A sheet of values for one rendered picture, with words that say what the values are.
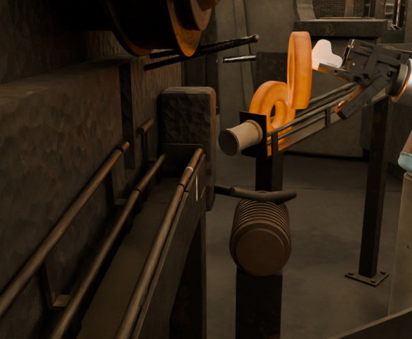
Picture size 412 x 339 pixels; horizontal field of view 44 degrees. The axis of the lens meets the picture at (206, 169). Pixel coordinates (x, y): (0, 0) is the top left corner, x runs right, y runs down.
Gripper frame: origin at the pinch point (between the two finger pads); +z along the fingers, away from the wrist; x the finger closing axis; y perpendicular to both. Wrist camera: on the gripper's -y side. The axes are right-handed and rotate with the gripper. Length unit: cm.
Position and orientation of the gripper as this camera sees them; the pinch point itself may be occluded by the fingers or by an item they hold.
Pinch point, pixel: (299, 61)
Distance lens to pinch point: 107.3
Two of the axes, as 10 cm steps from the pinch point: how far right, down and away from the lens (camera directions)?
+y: 2.7, -9.2, -3.0
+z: -9.6, -2.9, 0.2
